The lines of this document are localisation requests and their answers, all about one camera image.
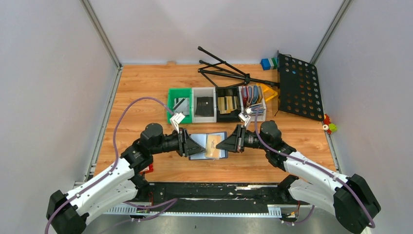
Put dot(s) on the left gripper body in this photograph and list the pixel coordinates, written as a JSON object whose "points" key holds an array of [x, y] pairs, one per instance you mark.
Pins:
{"points": [[182, 142]]}

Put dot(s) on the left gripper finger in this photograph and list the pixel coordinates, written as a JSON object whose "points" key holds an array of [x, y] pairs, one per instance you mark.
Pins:
{"points": [[191, 151], [196, 140]]}

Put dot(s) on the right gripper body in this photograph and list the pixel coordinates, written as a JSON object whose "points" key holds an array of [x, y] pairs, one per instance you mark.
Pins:
{"points": [[240, 139]]}

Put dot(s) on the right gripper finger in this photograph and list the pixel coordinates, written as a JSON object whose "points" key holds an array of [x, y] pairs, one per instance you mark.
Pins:
{"points": [[239, 131], [229, 144]]}

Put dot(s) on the blue card holder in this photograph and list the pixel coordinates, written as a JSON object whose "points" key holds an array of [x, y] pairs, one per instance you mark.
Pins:
{"points": [[224, 154]]}

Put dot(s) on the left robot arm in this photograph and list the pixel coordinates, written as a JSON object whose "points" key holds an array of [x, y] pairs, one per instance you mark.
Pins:
{"points": [[73, 211]]}

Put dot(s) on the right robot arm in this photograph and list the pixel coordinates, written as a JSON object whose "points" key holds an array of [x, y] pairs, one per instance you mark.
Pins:
{"points": [[349, 198]]}

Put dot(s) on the silver cards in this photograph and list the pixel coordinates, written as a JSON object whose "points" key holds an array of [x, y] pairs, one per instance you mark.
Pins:
{"points": [[181, 105]]}

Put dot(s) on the gold cards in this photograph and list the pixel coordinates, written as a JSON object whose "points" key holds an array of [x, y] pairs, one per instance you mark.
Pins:
{"points": [[227, 104]]}

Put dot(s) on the white bin with black cards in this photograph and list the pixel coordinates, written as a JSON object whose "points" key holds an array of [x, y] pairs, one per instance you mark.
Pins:
{"points": [[204, 92]]}

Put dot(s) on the white bin with card holders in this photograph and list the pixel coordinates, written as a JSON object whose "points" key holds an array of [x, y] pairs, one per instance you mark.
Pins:
{"points": [[252, 97]]}

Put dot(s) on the black cards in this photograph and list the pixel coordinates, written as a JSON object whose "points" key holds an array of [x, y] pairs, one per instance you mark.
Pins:
{"points": [[204, 107]]}

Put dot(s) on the green bin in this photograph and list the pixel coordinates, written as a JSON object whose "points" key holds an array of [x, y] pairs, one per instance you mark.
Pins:
{"points": [[181, 93]]}

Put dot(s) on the red toy block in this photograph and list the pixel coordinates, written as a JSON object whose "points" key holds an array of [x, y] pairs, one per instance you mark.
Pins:
{"points": [[149, 169]]}

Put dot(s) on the yellow triangle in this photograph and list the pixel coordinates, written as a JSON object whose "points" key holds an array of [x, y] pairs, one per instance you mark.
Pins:
{"points": [[266, 93]]}

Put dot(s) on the black music stand tripod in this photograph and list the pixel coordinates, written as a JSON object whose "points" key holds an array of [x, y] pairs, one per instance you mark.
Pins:
{"points": [[224, 69]]}

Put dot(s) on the black perforated stand plate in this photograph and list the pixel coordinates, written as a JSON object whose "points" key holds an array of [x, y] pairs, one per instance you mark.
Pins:
{"points": [[299, 88]]}

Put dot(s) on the blue green white blocks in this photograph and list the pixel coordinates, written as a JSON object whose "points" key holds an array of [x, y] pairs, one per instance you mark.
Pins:
{"points": [[269, 63]]}

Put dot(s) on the colourful small toy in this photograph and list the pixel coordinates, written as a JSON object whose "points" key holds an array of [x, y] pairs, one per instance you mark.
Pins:
{"points": [[328, 126]]}

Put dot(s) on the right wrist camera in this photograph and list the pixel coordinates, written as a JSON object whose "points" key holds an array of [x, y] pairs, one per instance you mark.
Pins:
{"points": [[245, 117]]}

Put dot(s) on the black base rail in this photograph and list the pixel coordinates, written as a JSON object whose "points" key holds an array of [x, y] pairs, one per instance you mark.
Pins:
{"points": [[224, 198]]}

